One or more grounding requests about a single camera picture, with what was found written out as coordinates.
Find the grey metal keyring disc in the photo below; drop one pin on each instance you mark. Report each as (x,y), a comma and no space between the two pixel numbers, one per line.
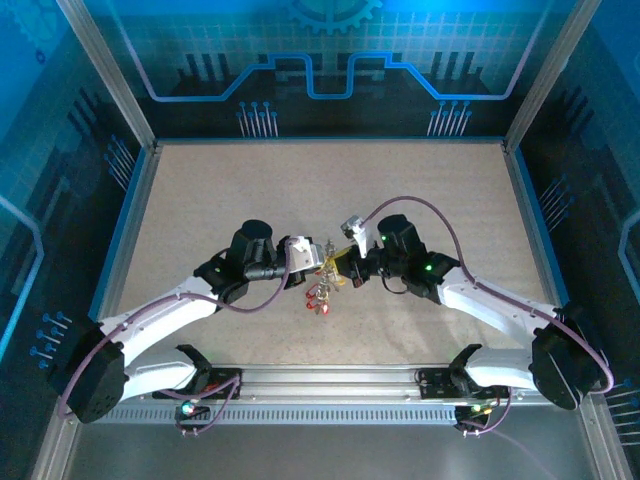
(328,280)

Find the silver key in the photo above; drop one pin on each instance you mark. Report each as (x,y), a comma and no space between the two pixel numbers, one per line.
(329,247)

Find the red-headed key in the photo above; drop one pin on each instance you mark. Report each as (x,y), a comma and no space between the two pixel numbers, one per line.
(313,295)
(325,310)

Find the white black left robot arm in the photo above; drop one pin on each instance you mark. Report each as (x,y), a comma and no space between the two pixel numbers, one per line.
(165,310)

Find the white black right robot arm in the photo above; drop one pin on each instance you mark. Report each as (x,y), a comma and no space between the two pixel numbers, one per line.
(490,305)

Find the small lit circuit board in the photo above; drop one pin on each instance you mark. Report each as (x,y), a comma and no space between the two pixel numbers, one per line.
(187,409)
(476,409)

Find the grey metal plate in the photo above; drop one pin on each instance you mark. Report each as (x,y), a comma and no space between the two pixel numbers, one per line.
(325,455)

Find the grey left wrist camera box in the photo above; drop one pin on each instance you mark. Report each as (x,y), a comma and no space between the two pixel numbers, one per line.
(307,257)

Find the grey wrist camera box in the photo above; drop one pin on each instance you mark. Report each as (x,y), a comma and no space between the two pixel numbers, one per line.
(356,227)
(307,257)

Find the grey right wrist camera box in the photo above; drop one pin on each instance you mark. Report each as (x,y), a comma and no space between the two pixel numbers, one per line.
(356,227)

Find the aluminium mounting rail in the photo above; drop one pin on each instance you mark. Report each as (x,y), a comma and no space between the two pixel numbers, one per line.
(330,382)

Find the aluminium table end rail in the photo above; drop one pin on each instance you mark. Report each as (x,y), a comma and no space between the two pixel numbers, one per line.
(330,141)

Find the aluminium table side rail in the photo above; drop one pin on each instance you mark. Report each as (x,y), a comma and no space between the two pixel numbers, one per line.
(131,225)
(532,235)

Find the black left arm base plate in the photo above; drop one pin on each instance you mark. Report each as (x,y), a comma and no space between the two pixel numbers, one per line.
(225,380)

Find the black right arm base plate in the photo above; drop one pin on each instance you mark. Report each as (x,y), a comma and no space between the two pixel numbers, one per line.
(435,382)

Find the aluminium frame post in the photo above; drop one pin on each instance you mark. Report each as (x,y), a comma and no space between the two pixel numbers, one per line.
(546,75)
(111,75)

